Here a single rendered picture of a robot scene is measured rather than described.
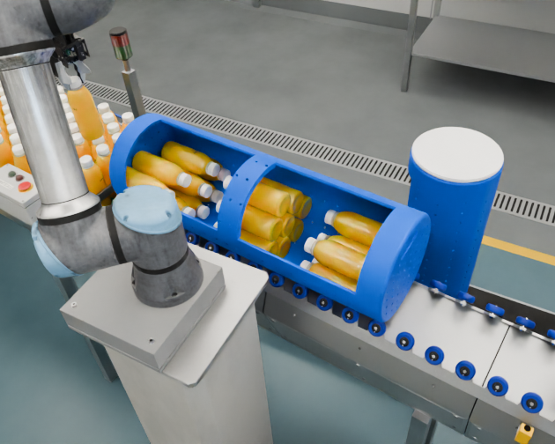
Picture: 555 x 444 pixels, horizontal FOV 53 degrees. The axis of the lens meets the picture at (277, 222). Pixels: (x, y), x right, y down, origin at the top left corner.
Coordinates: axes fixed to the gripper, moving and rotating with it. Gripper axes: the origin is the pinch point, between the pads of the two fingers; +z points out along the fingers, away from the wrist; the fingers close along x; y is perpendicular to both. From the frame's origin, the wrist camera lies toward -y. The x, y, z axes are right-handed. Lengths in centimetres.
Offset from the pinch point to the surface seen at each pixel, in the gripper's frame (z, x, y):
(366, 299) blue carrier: 22, 4, 97
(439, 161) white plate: 31, 66, 82
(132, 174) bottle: 21.8, -2.3, 20.5
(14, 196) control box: 24.8, -27.8, -2.9
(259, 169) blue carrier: 11, 13, 57
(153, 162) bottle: 20.4, 4.2, 22.7
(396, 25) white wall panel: 146, 318, -81
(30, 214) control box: 29.4, -27.7, 2.1
